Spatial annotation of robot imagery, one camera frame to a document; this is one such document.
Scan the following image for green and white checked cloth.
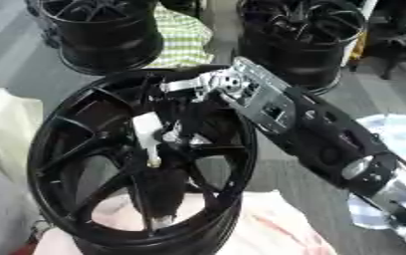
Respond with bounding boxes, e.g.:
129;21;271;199
143;2;217;70

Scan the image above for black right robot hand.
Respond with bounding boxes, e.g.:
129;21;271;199
145;90;240;151

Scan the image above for blue and white cloth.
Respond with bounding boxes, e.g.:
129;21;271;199
345;114;406;231

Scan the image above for black chair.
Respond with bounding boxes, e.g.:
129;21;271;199
364;0;406;82

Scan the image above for black spoked wheel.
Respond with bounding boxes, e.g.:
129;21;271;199
25;68;261;255

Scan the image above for white pin with thin stem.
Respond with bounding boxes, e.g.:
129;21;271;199
131;111;168;169

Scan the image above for black wheel rim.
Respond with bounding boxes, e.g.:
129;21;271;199
23;0;167;77
232;0;369;97

